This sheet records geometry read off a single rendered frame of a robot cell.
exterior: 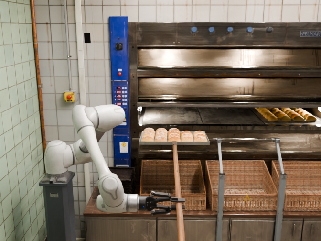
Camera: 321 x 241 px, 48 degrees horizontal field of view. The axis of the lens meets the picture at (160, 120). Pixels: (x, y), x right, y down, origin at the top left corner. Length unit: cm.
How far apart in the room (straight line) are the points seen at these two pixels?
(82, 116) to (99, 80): 123
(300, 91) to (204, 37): 99
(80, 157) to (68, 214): 44
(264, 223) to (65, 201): 162
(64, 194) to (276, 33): 219
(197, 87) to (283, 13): 96
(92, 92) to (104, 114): 121
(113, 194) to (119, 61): 176
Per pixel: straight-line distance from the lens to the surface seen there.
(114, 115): 219
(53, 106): 348
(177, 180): 213
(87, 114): 215
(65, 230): 287
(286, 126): 355
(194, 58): 327
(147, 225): 313
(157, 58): 326
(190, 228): 316
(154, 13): 325
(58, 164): 267
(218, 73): 331
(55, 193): 274
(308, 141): 366
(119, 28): 324
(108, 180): 171
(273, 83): 344
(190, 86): 330
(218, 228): 312
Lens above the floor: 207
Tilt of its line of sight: 15 degrees down
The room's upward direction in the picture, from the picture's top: straight up
